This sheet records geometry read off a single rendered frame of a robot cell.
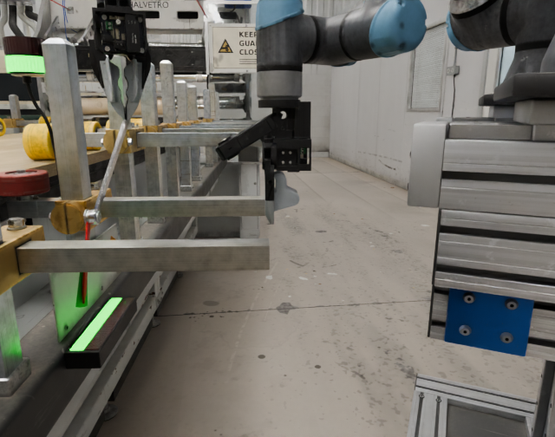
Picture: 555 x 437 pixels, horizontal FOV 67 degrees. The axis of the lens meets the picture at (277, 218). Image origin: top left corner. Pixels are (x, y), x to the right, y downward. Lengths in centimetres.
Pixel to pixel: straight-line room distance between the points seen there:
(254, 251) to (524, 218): 29
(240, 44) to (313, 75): 656
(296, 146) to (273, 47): 16
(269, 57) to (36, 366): 53
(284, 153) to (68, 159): 34
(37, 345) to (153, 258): 24
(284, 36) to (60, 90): 35
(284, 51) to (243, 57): 253
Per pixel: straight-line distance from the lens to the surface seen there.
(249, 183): 327
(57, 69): 74
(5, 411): 57
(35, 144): 106
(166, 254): 50
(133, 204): 76
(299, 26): 72
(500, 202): 49
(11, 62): 75
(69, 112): 73
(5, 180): 81
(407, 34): 65
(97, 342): 65
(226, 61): 323
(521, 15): 103
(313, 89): 971
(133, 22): 69
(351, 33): 69
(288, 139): 70
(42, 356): 65
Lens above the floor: 101
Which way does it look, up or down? 14 degrees down
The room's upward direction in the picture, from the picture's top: straight up
